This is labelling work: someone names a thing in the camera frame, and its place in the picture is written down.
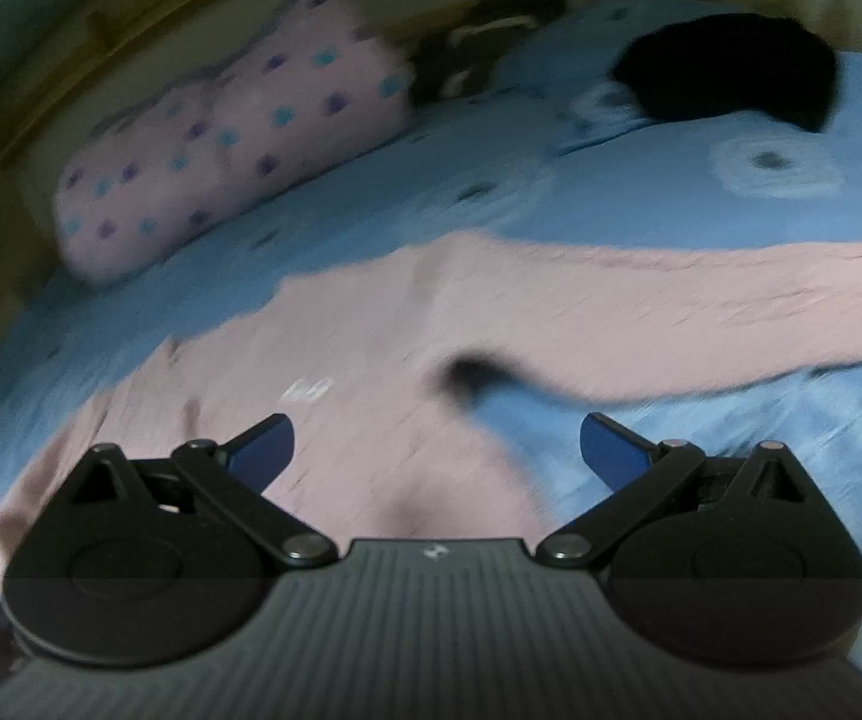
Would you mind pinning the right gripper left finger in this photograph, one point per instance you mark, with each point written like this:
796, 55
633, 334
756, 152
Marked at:
136, 562

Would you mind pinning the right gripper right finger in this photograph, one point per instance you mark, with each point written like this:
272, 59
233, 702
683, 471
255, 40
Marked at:
733, 562

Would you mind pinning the pink knitted sweater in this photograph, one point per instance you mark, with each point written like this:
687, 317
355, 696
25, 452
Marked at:
359, 355

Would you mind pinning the blue floral bed sheet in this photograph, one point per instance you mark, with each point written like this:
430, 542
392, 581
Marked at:
737, 181

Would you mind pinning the black garment on bed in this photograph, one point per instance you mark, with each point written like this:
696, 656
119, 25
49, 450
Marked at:
727, 63

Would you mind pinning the pink heart-patterned rolled quilt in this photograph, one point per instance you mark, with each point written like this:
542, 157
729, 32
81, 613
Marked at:
314, 88

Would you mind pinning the blue floral pillow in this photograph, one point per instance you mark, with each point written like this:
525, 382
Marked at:
568, 64

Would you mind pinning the black and white bag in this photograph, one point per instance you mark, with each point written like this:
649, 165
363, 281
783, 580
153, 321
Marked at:
457, 61

